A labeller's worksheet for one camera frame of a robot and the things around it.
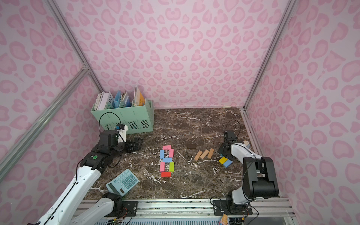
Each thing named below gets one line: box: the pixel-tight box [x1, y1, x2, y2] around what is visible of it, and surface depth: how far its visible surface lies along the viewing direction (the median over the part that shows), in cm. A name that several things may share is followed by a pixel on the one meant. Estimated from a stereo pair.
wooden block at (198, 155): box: [193, 150, 203, 161], surface depth 94 cm
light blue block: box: [162, 157, 173, 163], surface depth 92 cm
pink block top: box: [162, 144, 173, 150], surface depth 97 cm
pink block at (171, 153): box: [168, 148, 174, 158], surface depth 95 cm
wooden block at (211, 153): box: [207, 148, 215, 160], surface depth 95 cm
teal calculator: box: [105, 168, 140, 197], surface depth 82 cm
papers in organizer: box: [93, 85, 146, 111], surface depth 94 cm
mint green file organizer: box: [90, 99, 155, 135], surface depth 92 cm
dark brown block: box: [187, 143, 197, 150], surface depth 99 cm
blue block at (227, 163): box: [222, 159, 233, 168], surface depth 90 cm
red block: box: [160, 171, 173, 178], surface depth 86 cm
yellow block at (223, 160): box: [218, 156, 229, 165], surface depth 91 cm
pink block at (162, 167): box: [159, 161, 165, 173], surface depth 89 cm
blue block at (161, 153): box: [159, 149, 165, 159], surface depth 95 cm
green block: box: [168, 162, 175, 173], surface depth 90 cm
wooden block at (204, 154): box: [199, 149, 210, 159], surface depth 94 cm
